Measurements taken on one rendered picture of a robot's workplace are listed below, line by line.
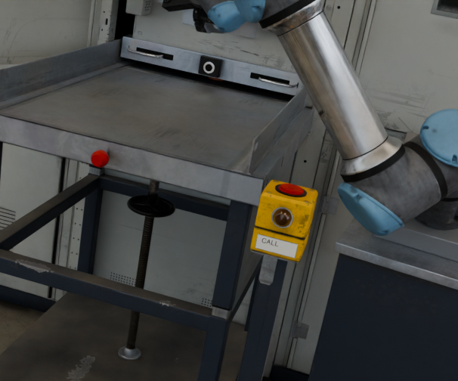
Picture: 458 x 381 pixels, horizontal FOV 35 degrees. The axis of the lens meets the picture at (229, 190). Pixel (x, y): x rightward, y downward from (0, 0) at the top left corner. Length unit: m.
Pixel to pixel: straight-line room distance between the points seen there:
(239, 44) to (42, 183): 0.74
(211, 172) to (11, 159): 1.07
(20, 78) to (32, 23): 0.40
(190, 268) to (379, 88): 0.77
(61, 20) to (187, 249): 0.74
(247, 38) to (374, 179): 0.92
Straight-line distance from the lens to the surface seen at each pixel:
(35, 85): 1.71
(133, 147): 1.39
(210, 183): 1.36
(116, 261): 2.28
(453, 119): 1.30
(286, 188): 1.12
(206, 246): 2.16
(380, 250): 1.40
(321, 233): 2.06
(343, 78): 1.19
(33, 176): 2.29
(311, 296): 2.14
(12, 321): 2.42
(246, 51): 2.04
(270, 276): 1.17
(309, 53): 1.18
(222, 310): 1.48
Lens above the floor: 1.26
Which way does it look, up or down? 19 degrees down
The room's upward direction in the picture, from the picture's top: 10 degrees clockwise
